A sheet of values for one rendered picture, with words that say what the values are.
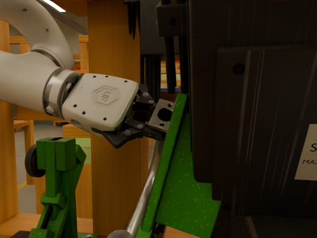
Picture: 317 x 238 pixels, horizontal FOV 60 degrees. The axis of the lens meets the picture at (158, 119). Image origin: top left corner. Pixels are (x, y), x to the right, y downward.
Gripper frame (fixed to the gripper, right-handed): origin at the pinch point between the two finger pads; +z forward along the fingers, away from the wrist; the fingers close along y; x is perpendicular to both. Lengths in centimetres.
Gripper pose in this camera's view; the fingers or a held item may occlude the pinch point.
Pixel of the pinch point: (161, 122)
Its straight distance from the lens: 44.3
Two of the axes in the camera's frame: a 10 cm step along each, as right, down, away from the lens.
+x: -0.5, 5.9, 8.0
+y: 3.1, -7.6, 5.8
